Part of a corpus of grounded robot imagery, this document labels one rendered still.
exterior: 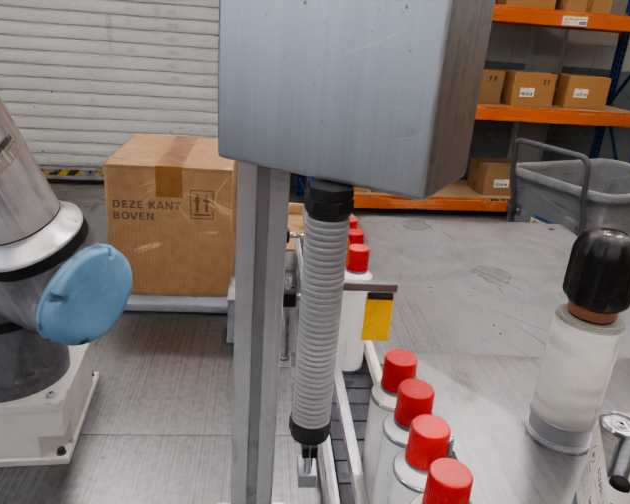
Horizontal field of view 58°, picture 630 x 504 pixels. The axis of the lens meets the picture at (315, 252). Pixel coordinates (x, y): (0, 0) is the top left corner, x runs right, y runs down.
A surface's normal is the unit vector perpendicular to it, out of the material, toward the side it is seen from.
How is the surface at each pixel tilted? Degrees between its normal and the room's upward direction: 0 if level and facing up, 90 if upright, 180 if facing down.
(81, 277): 94
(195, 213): 90
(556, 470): 0
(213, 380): 0
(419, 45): 90
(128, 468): 0
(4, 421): 90
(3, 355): 70
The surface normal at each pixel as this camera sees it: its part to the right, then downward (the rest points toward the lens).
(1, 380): 0.39, 0.03
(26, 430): 0.15, 0.38
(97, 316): 0.86, 0.31
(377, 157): -0.51, 0.29
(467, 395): 0.07, -0.93
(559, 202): -0.89, 0.17
